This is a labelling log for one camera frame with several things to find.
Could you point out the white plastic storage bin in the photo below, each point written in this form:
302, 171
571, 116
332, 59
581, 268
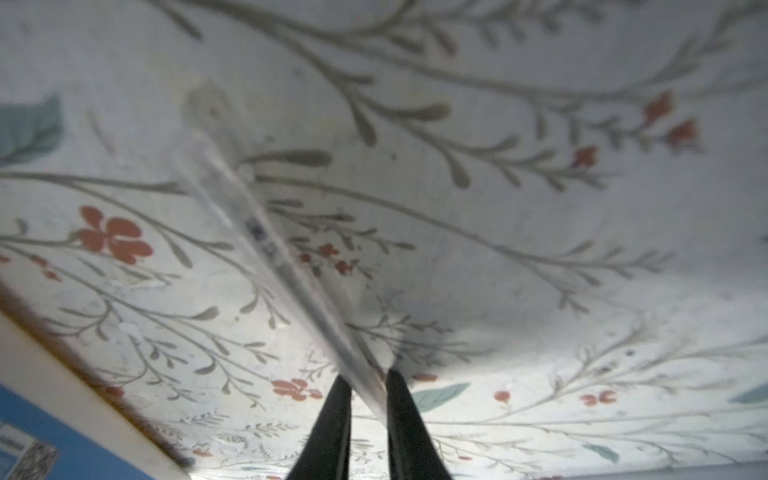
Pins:
42, 397

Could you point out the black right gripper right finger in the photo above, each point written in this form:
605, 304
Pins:
412, 455

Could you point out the long glass stirring rod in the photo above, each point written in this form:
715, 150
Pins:
204, 156

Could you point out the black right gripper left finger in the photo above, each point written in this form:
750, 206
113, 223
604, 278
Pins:
326, 454

